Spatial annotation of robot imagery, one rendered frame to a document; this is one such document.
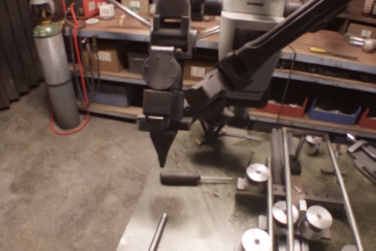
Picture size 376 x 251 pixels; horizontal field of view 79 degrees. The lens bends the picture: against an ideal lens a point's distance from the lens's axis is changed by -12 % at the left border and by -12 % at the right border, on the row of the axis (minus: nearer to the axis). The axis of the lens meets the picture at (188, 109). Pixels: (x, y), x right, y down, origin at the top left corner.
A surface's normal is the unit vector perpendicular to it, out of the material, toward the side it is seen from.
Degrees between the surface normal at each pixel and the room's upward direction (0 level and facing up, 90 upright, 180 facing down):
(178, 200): 0
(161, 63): 60
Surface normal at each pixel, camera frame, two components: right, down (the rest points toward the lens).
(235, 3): -0.10, 0.56
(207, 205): 0.04, -0.82
